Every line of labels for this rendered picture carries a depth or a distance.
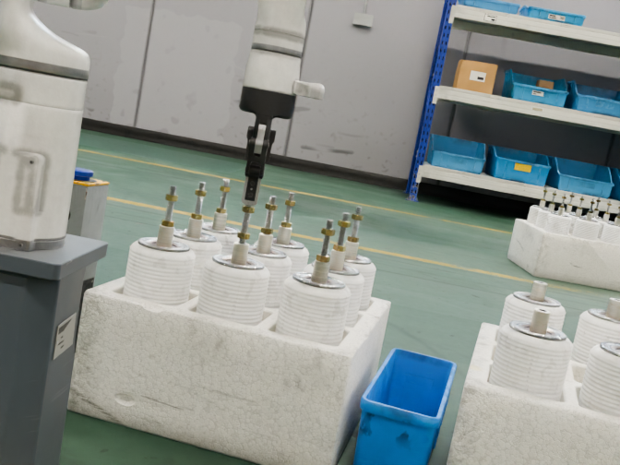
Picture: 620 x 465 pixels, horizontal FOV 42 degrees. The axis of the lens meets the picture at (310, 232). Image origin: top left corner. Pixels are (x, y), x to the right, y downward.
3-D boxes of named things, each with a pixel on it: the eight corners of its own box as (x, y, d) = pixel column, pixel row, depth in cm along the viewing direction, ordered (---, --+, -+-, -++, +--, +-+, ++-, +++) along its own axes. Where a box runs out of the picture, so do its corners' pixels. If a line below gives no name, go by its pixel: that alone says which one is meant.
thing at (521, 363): (543, 482, 106) (576, 349, 103) (470, 461, 108) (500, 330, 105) (542, 455, 115) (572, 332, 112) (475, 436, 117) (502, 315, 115)
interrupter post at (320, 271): (311, 284, 113) (315, 261, 113) (308, 280, 116) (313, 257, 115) (327, 287, 114) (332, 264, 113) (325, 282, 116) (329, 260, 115)
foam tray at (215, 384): (327, 484, 109) (351, 356, 107) (65, 410, 117) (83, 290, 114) (372, 397, 147) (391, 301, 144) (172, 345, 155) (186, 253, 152)
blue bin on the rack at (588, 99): (559, 111, 587) (566, 81, 584) (613, 121, 584) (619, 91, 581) (573, 110, 538) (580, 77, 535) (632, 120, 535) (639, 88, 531)
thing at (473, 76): (492, 95, 545) (498, 65, 542) (455, 88, 547) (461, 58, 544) (485, 96, 576) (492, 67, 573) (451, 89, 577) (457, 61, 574)
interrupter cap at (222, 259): (208, 256, 119) (209, 251, 119) (258, 263, 121) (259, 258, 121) (215, 268, 112) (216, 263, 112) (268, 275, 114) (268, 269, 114)
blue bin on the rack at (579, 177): (540, 184, 596) (546, 155, 592) (591, 193, 594) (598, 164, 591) (555, 189, 546) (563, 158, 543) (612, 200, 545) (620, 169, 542)
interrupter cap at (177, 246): (128, 244, 117) (128, 240, 116) (150, 239, 124) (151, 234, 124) (176, 256, 115) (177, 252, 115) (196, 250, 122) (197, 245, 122)
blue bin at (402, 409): (422, 506, 108) (440, 421, 107) (342, 482, 111) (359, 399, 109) (443, 430, 137) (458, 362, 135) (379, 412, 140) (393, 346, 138)
